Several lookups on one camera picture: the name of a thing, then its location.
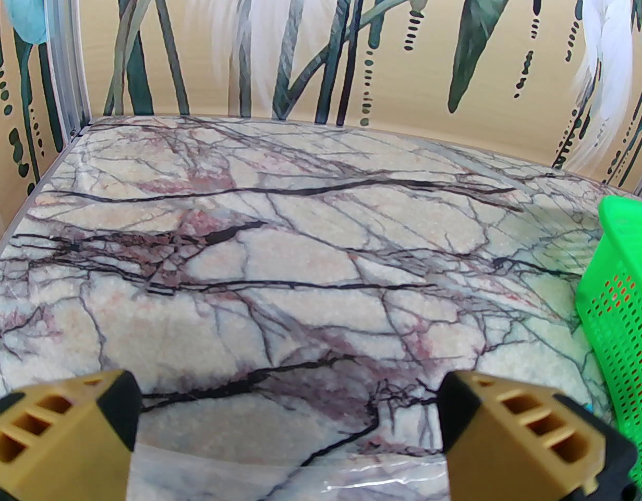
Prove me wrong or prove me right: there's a clear zip-top bag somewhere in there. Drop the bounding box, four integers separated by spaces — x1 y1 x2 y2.
127 442 452 501

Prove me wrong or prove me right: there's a green plastic mesh basket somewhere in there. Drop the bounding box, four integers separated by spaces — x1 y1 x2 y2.
575 196 642 501

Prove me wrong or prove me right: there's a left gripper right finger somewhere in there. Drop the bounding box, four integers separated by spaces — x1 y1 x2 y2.
437 372 640 501

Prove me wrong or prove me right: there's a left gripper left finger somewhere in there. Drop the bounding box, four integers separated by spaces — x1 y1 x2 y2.
0 368 142 501

